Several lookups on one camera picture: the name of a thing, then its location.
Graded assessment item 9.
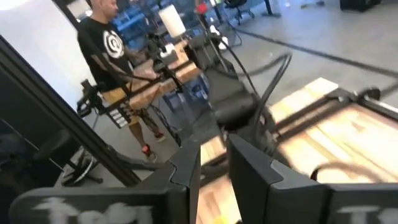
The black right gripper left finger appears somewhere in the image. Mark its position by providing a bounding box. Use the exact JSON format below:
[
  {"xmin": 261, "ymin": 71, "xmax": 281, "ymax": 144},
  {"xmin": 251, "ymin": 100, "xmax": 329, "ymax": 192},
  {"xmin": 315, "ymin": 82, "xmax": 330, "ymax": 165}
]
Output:
[{"xmin": 8, "ymin": 140, "xmax": 202, "ymax": 224}]

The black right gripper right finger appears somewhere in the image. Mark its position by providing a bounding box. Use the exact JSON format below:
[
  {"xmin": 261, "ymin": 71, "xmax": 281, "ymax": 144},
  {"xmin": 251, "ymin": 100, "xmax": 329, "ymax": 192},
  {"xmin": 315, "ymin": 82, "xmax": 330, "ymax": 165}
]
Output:
[{"xmin": 228, "ymin": 133, "xmax": 398, "ymax": 224}]

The black power strip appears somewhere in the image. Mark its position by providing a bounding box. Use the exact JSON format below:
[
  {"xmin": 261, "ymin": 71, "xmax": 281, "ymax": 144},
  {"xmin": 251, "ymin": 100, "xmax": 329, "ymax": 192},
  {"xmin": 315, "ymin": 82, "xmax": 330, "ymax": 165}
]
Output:
[{"xmin": 107, "ymin": 104, "xmax": 134, "ymax": 129}]

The wooden workbench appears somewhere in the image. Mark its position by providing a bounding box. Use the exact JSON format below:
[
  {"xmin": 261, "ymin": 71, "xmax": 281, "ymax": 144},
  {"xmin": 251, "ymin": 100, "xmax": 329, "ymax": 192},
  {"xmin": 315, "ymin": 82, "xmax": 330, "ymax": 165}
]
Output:
[{"xmin": 127, "ymin": 40, "xmax": 202, "ymax": 110}]

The person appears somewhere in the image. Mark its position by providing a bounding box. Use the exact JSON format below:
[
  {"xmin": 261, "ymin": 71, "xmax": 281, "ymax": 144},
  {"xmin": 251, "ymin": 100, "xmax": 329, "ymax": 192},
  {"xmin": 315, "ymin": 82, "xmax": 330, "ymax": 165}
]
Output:
[{"xmin": 76, "ymin": 0, "xmax": 167, "ymax": 163}]

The white lamp shade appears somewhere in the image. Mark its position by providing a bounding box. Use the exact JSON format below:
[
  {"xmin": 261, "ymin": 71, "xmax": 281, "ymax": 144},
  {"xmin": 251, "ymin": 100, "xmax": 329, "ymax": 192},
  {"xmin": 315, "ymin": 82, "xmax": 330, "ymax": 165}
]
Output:
[{"xmin": 157, "ymin": 4, "xmax": 187, "ymax": 39}]

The black office chair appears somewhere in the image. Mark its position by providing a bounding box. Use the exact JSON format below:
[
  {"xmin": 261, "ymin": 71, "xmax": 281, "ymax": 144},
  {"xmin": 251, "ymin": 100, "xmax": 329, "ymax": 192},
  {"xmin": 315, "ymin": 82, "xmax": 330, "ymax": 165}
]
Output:
[{"xmin": 225, "ymin": 0, "xmax": 257, "ymax": 26}]

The black aluminium table frame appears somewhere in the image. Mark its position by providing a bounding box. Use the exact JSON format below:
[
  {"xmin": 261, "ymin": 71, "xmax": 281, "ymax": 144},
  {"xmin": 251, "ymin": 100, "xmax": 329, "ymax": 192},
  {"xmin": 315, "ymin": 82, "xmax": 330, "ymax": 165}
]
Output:
[{"xmin": 0, "ymin": 34, "xmax": 398, "ymax": 187}]

